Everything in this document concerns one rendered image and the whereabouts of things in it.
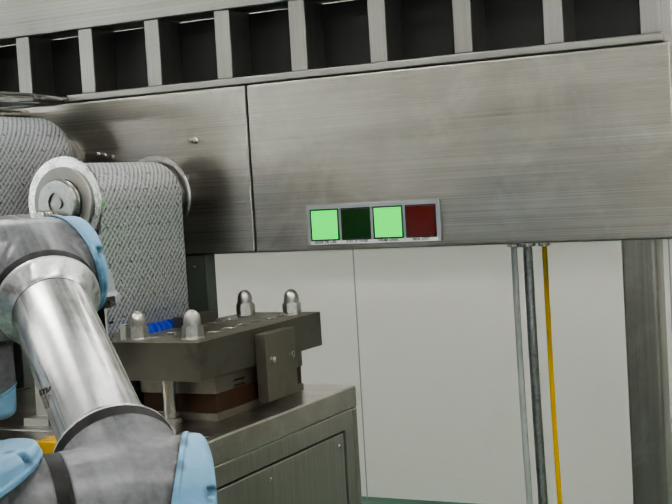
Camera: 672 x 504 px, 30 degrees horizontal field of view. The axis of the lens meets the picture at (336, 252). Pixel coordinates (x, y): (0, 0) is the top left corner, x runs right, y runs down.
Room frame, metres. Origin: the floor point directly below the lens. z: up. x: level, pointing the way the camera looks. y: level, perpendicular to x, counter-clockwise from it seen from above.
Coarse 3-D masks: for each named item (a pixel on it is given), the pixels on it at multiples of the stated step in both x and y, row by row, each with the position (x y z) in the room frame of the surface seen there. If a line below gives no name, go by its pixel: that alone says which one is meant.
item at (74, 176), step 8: (56, 168) 2.01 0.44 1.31; (64, 168) 2.00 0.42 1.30; (48, 176) 2.02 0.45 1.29; (56, 176) 2.01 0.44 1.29; (64, 176) 2.00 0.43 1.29; (72, 176) 2.00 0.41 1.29; (80, 176) 1.99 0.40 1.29; (40, 184) 2.03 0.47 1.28; (80, 184) 1.99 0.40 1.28; (88, 184) 1.99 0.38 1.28; (80, 192) 1.99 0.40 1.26; (88, 192) 1.98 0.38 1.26; (88, 200) 1.98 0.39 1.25; (88, 208) 1.99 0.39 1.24; (80, 216) 1.99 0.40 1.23; (88, 216) 1.99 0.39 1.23; (96, 232) 2.04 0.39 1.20
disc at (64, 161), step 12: (48, 168) 2.02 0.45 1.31; (72, 168) 2.00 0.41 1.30; (84, 168) 1.99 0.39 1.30; (36, 180) 2.04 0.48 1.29; (96, 180) 1.98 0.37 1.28; (96, 192) 1.98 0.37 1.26; (96, 204) 1.98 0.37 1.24; (36, 216) 2.04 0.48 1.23; (96, 216) 1.99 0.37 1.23; (96, 228) 1.99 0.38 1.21
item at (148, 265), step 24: (120, 240) 2.04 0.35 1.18; (144, 240) 2.10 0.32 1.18; (168, 240) 2.16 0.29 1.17; (120, 264) 2.03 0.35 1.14; (144, 264) 2.09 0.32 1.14; (168, 264) 2.15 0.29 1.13; (120, 288) 2.03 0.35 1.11; (144, 288) 2.09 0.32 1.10; (168, 288) 2.15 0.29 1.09; (120, 312) 2.02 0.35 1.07; (144, 312) 2.08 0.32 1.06; (168, 312) 2.15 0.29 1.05
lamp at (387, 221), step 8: (376, 208) 2.12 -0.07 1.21; (384, 208) 2.12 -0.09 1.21; (392, 208) 2.11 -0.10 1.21; (400, 208) 2.10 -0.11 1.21; (376, 216) 2.12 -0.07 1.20; (384, 216) 2.12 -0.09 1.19; (392, 216) 2.11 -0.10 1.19; (400, 216) 2.10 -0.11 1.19; (376, 224) 2.12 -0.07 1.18; (384, 224) 2.12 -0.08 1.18; (392, 224) 2.11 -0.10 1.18; (400, 224) 2.10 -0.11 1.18; (376, 232) 2.12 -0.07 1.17; (384, 232) 2.12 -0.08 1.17; (392, 232) 2.11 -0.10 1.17; (400, 232) 2.10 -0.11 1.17
